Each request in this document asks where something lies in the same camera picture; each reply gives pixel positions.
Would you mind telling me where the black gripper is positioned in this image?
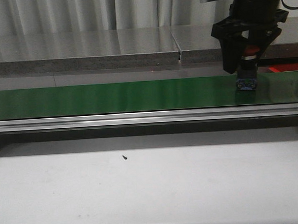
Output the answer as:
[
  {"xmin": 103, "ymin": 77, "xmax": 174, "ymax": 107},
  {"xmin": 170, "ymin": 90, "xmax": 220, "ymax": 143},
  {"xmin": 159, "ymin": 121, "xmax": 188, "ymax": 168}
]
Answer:
[{"xmin": 211, "ymin": 0, "xmax": 289, "ymax": 74}]

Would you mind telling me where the red push button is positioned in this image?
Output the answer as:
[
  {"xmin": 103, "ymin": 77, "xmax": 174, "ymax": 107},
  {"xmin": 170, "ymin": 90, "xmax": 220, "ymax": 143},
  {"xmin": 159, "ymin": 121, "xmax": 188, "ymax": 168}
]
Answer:
[{"xmin": 236, "ymin": 45, "xmax": 260, "ymax": 91}]

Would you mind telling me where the red plastic tray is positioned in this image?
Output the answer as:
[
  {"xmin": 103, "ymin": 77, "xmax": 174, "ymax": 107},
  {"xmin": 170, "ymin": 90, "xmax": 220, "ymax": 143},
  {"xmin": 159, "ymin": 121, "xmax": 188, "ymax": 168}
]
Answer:
[{"xmin": 269, "ymin": 63, "xmax": 298, "ymax": 73}]

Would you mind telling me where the green conveyor belt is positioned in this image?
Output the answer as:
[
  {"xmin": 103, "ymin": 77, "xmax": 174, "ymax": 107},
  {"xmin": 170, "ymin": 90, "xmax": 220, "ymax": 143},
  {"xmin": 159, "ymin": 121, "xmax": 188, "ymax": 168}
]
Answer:
[{"xmin": 0, "ymin": 71, "xmax": 298, "ymax": 120}]

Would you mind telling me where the grey stone counter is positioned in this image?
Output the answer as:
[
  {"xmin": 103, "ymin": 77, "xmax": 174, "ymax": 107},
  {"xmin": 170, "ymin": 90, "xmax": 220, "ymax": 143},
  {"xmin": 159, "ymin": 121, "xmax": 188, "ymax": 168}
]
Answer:
[{"xmin": 0, "ymin": 17, "xmax": 298, "ymax": 91}]

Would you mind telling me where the white pleated curtain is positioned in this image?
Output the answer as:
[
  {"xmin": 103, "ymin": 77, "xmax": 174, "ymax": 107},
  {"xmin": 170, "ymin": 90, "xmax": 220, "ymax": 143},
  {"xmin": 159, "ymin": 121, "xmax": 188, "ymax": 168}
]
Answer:
[{"xmin": 0, "ymin": 0, "xmax": 237, "ymax": 37}]

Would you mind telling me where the black cable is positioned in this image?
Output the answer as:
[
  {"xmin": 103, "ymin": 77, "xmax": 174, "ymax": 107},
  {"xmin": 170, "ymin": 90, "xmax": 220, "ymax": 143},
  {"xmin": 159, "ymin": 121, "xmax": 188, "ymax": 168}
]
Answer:
[{"xmin": 280, "ymin": 0, "xmax": 298, "ymax": 11}]

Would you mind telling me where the aluminium conveyor frame rail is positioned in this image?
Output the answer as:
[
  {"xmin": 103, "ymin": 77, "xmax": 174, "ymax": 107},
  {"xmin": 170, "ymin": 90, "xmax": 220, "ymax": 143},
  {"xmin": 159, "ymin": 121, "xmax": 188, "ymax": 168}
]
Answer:
[{"xmin": 0, "ymin": 103, "xmax": 298, "ymax": 133}]

